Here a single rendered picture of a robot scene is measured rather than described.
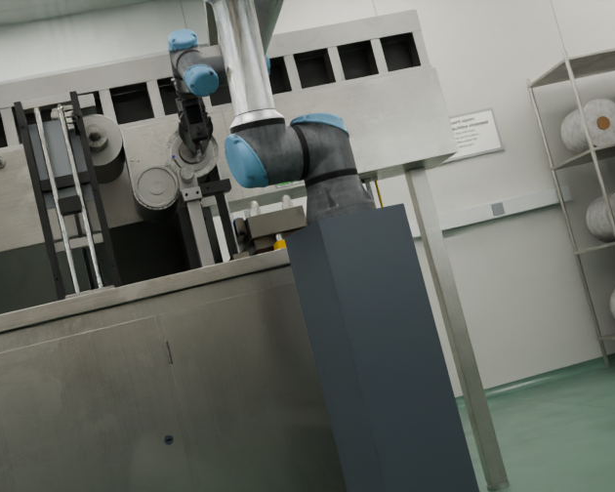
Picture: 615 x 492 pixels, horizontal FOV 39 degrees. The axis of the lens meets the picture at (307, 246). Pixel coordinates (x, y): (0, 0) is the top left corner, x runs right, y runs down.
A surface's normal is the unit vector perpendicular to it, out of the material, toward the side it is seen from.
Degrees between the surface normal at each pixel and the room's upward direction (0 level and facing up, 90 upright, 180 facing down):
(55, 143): 90
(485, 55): 90
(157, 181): 90
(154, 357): 90
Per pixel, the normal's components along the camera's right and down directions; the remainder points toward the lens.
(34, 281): 0.17, -0.13
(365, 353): 0.36, -0.18
